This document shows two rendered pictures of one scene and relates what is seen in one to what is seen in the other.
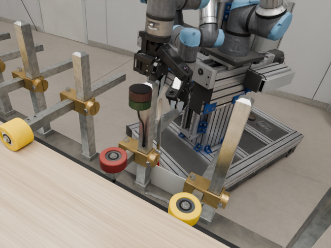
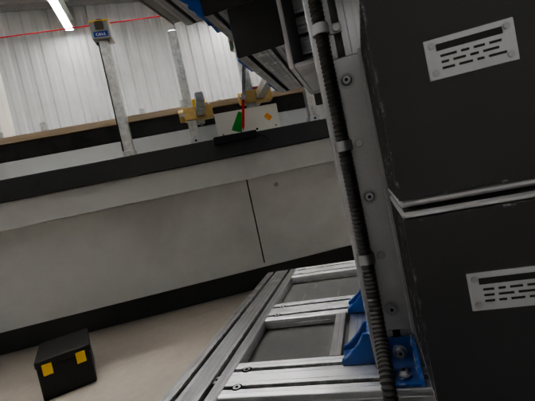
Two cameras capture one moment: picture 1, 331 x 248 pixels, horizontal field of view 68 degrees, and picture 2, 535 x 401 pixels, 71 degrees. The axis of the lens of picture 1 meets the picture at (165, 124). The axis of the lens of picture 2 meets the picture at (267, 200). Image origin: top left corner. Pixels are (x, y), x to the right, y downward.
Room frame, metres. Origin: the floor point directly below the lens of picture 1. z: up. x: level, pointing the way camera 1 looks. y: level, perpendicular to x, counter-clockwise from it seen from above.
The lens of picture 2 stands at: (1.89, -0.82, 0.50)
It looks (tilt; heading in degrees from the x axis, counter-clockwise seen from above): 3 degrees down; 146
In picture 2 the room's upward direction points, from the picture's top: 12 degrees counter-clockwise
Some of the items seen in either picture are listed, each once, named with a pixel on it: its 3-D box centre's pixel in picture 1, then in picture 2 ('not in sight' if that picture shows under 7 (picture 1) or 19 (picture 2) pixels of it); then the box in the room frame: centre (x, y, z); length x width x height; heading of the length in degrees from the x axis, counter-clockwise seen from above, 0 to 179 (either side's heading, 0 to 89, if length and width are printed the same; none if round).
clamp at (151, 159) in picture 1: (138, 152); (254, 96); (0.61, 0.08, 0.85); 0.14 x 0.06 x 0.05; 65
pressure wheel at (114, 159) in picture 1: (113, 168); not in sight; (0.52, 0.14, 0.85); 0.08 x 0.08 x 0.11
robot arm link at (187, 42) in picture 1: (188, 45); not in sight; (0.93, -0.05, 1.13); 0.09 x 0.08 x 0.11; 20
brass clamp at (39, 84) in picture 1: (30, 80); not in sight; (0.82, 0.53, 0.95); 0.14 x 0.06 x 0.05; 65
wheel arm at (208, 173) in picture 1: (207, 178); (200, 110); (0.56, -0.16, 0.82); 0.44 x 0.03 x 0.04; 155
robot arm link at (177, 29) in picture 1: (184, 37); not in sight; (1.02, -0.03, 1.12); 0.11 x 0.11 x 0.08; 20
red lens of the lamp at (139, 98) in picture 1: (140, 92); not in sight; (0.56, 0.07, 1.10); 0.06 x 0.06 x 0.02
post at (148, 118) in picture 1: (145, 148); (247, 91); (0.61, 0.05, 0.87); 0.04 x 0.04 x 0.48; 65
